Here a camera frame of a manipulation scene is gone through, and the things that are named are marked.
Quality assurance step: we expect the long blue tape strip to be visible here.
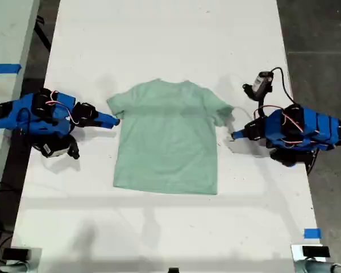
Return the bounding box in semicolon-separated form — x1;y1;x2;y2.
0;64;23;75

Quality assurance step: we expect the pale green T-shirt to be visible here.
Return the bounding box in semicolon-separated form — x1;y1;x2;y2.
106;78;235;196

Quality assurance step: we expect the silver metal plate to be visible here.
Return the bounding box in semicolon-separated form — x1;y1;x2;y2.
290;243;327;263
10;247;43;273

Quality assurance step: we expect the pale side table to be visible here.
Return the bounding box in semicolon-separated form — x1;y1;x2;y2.
0;0;40;217

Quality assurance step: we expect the camera black stalk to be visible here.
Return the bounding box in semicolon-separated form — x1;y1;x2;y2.
255;95;271;118

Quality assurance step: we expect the small black box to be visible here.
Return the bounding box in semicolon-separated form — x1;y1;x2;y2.
2;247;31;261
302;246;330;258

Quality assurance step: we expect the blue tape patch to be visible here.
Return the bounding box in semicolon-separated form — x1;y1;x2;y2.
303;228;322;239

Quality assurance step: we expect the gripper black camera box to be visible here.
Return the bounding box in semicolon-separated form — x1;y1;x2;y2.
32;135;80;160
242;71;275;102

